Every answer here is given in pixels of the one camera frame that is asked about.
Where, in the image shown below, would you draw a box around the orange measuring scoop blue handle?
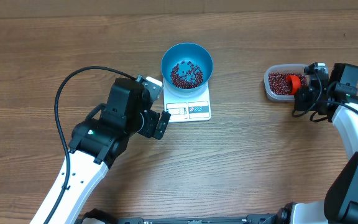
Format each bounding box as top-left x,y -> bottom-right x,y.
286,75 -> 301,95

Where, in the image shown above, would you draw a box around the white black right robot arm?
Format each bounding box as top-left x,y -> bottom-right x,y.
277,62 -> 358,223

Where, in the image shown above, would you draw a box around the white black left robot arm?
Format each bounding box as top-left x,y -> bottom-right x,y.
31,76 -> 170,223

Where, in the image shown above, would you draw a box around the white digital kitchen scale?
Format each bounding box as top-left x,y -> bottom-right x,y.
163,80 -> 211,123

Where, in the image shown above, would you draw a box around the red beans in bowl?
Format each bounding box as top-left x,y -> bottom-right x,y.
170,60 -> 204,89

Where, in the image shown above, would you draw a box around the teal blue bowl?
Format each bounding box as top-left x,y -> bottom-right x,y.
160,42 -> 214,92

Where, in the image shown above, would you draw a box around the red adzuki beans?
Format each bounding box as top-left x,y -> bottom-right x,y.
268,72 -> 307,95

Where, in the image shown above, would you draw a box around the clear plastic container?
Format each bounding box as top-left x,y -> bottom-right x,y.
264,63 -> 306,102

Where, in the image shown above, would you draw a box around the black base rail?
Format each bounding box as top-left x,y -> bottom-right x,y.
74,202 -> 294,224

